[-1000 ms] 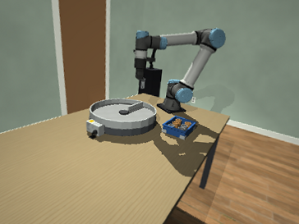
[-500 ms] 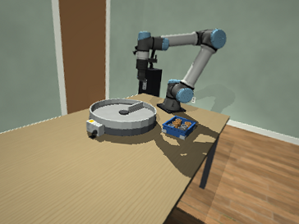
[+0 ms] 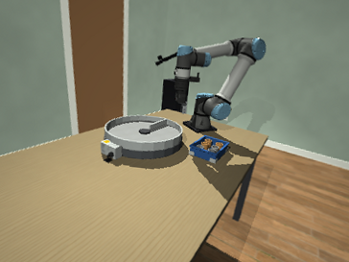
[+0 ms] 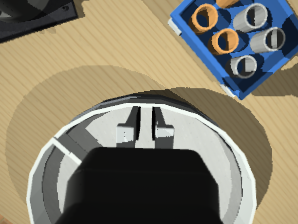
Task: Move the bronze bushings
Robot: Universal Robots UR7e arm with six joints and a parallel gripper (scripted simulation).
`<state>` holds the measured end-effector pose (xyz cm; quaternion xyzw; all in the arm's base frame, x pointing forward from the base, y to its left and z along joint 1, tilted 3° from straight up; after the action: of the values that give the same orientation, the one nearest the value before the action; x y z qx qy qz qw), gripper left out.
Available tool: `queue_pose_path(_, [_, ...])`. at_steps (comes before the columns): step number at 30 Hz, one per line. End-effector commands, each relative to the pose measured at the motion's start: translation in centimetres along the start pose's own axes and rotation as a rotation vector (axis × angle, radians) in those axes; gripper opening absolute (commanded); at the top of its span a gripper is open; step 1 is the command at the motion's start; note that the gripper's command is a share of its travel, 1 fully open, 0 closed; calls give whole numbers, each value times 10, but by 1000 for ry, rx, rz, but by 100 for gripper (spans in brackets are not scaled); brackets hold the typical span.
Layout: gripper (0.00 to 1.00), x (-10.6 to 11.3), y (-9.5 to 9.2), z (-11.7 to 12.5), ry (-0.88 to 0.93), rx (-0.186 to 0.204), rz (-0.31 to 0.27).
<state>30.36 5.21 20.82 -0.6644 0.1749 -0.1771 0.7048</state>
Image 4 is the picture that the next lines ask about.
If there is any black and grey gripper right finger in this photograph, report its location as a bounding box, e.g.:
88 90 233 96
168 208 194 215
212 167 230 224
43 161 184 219
152 107 175 149

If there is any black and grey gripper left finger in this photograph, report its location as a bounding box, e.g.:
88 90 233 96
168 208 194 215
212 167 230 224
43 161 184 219
116 106 141 148

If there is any blue crate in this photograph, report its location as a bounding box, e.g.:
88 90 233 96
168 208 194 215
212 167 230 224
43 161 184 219
168 0 298 100

